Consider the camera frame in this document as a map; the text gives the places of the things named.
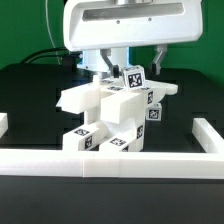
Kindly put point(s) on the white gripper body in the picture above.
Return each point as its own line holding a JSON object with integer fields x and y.
{"x": 104, "y": 24}

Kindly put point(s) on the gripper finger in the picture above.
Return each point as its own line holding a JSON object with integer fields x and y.
{"x": 113, "y": 69}
{"x": 161, "y": 51}

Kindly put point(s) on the white chair back frame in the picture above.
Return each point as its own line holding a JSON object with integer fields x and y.
{"x": 84, "y": 97}

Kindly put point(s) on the white chair seat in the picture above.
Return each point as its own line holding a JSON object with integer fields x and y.
{"x": 116, "y": 128}

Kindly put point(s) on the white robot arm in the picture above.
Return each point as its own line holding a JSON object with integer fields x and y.
{"x": 92, "y": 60}

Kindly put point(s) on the white part left edge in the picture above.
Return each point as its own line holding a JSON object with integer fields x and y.
{"x": 3, "y": 124}

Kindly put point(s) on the white U-shaped obstacle fence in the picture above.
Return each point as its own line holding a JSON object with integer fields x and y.
{"x": 206, "y": 165}

